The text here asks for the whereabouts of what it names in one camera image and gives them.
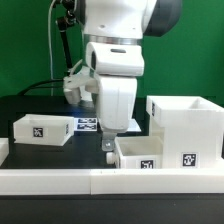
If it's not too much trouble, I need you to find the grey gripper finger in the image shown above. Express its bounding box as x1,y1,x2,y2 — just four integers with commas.
102,132,116,152

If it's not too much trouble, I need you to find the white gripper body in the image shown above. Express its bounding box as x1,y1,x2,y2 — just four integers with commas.
95,74,137,133

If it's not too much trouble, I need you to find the white front drawer box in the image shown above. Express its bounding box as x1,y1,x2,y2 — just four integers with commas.
106,136,163,169

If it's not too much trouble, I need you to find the white drawer box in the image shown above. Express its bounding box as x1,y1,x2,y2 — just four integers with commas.
13,114,74,146
106,136,163,169

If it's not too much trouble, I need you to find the white drawer cabinet frame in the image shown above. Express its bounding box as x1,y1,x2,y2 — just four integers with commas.
146,96,224,169

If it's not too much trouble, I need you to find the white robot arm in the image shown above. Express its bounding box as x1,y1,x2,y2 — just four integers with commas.
63,0,182,152

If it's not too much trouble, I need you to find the fiducial marker sheet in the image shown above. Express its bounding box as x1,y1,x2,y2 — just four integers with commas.
74,118,141,133

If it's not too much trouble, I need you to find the white left barrier block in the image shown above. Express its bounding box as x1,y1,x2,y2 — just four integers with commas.
0,138,9,166

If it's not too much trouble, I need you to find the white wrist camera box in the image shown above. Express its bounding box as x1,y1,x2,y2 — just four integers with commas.
85,42,144,76

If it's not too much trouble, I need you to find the white front barrier rail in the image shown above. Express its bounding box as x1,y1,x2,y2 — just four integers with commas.
0,169,224,196

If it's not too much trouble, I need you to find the black cable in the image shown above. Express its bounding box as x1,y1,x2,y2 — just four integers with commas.
17,78,68,97

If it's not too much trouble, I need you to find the white cable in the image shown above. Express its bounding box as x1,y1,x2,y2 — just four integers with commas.
47,0,58,97

